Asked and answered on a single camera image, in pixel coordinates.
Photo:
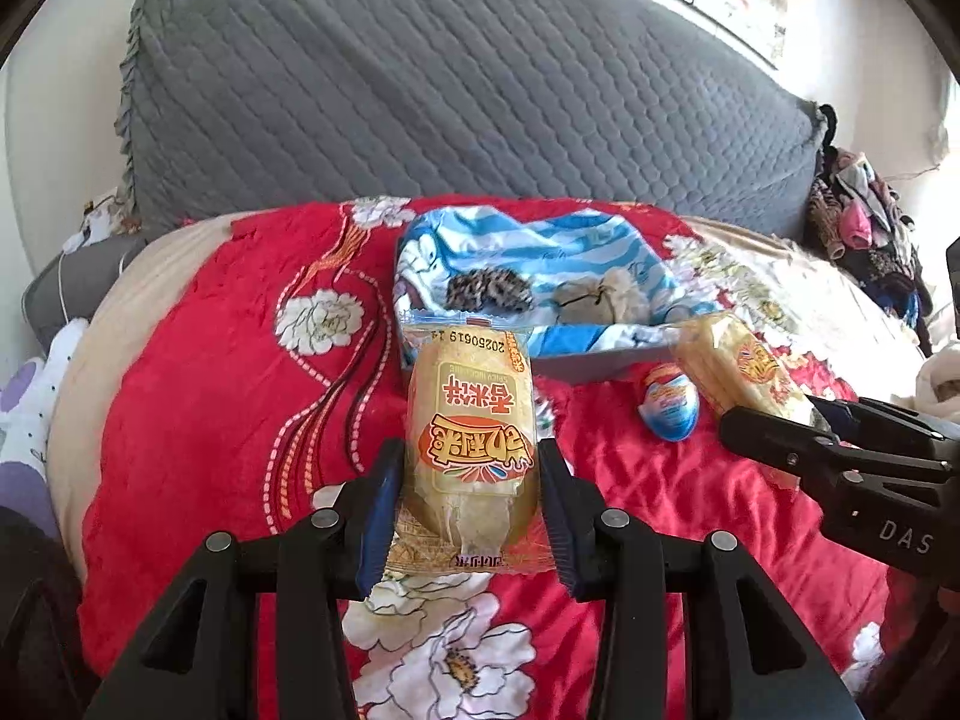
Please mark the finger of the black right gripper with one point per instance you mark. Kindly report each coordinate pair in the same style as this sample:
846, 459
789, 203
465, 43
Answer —
847, 415
791, 447

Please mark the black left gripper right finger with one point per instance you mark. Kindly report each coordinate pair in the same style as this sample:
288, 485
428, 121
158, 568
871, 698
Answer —
748, 655

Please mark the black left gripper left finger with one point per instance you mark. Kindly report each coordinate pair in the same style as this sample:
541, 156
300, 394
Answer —
194, 655

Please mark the small yellow packaged cake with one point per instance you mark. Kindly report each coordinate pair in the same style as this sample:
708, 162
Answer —
731, 367

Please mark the blue red toy egg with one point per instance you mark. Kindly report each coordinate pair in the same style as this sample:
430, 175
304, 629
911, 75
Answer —
671, 405

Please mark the yellow packaged rice cake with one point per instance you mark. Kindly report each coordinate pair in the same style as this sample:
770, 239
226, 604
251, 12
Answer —
470, 501

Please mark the beige sheer stocking bundle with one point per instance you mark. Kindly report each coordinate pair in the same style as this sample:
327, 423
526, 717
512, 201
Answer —
614, 297

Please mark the leopard print scrunchie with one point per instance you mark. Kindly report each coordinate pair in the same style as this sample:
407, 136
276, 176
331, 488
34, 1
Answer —
488, 289

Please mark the pile of clothes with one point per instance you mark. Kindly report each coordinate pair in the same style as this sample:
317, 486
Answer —
855, 220

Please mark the white purple plush toy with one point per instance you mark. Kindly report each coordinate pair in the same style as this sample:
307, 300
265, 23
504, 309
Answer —
28, 400

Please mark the blue white striped cloth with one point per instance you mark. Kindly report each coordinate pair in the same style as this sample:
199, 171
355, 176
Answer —
585, 242

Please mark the grey pillow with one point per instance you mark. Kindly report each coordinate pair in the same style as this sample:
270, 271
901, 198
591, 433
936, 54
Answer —
72, 286

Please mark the grey quilted headboard cover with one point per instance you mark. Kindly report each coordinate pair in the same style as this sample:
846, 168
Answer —
241, 105

